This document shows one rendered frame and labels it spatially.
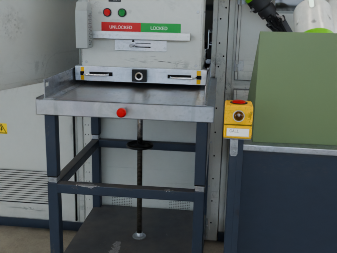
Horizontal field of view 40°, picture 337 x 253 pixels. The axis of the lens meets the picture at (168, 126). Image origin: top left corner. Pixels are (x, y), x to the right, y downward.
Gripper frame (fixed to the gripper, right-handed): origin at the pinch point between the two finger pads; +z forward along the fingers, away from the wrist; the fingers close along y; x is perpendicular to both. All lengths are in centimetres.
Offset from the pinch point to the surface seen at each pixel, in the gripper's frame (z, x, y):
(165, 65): -30, -49, -3
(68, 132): -33, -93, -61
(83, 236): 4, -120, -31
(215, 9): -31.9, -7.7, -21.2
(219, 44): -18.6, -15.8, -23.8
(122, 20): -55, -50, -5
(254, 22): -16.4, -0.7, -14.0
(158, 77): -28, -54, -4
